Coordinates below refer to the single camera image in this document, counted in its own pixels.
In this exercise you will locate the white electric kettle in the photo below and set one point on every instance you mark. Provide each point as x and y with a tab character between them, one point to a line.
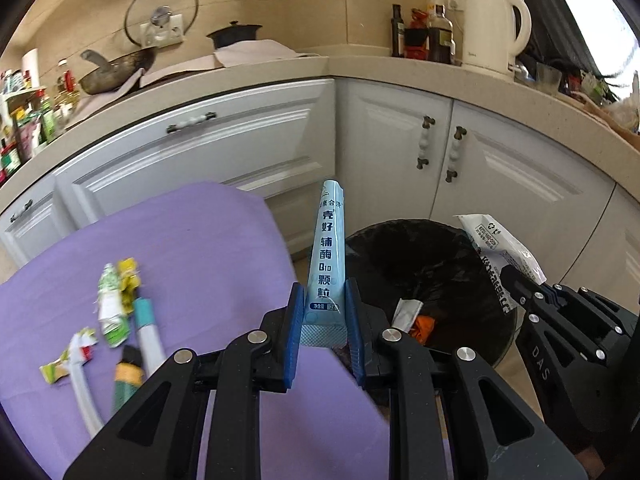
487	30

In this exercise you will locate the white pouch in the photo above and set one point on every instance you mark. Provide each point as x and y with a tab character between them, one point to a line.
492	245

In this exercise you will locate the white plastic tube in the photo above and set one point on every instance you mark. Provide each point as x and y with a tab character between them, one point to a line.
85	395

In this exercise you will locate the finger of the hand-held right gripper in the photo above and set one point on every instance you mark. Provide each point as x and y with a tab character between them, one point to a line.
590	315
542	360

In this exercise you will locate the orange wrapper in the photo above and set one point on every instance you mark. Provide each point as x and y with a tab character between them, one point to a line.
422	329

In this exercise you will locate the black trash bin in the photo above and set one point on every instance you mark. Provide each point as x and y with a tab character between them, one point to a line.
450	270

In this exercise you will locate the black pot with lid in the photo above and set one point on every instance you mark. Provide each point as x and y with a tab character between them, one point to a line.
235	35

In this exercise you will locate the purple tablecloth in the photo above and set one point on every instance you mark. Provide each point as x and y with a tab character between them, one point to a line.
200	260

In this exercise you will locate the person's right forearm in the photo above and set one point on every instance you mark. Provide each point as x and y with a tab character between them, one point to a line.
590	465

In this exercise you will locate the wide white cabinet drawer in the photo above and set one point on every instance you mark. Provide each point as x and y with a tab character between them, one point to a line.
225	155

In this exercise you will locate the yellow crumpled wrapper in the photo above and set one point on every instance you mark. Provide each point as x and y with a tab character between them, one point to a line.
128	277

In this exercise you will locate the dark soy sauce bottle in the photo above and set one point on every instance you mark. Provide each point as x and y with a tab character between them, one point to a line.
441	40

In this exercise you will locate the small white cabinet drawer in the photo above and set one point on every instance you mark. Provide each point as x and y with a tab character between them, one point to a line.
30	240

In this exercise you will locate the light blue sachet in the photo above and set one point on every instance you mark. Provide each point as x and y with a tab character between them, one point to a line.
325	260

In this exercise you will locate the clear glass cup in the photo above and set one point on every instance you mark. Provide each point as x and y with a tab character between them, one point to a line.
547	80

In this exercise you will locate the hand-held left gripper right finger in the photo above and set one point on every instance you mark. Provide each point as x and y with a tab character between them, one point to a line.
355	335

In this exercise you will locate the white cloth on stove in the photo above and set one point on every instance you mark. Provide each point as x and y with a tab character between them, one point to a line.
250	52

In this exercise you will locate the bags and clutter pile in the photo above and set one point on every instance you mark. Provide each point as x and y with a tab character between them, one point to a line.
610	100

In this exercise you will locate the red black jar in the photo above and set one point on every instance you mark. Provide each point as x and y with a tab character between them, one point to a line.
417	40

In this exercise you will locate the steel wok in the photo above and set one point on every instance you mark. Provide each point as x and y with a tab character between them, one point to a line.
120	70

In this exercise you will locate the green white crumpled wrapper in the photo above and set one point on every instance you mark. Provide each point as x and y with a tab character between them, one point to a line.
111	310

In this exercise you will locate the dark curtain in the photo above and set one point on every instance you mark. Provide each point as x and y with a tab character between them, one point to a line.
565	20

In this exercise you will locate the silver white sachet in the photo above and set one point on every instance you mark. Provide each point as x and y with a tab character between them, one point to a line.
407	312

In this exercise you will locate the beige kitchen countertop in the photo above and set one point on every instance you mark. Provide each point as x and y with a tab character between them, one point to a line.
375	67

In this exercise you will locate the cluster of condiment bottles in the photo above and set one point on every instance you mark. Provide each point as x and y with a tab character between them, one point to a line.
30	125

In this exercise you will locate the yellow cooking oil bottle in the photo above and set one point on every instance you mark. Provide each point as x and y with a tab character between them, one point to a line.
67	87

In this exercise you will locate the paper towel roll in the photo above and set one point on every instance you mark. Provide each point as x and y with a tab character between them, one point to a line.
30	67

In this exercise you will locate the white torn wrapper red print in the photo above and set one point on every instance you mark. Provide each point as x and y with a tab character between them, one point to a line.
84	341

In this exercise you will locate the white tube with teal cap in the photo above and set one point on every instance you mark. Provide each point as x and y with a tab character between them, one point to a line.
149	332

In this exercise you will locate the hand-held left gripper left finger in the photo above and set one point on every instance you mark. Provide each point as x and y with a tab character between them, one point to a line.
295	340

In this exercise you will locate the small dark green bottle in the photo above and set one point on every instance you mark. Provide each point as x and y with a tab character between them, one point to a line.
125	377

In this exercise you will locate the white wall socket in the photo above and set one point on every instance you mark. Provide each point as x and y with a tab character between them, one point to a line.
172	32
456	2

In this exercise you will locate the glass pot lid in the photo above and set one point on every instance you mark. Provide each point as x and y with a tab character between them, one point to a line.
145	0

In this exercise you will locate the white cabinet door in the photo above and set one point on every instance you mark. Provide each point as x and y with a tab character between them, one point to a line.
525	185
615	240
385	160

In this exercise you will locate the dark olive oil bottle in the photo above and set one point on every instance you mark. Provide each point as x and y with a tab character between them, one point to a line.
397	32

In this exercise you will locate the green yellow small wrapper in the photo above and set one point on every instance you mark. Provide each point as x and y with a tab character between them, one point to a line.
57	367

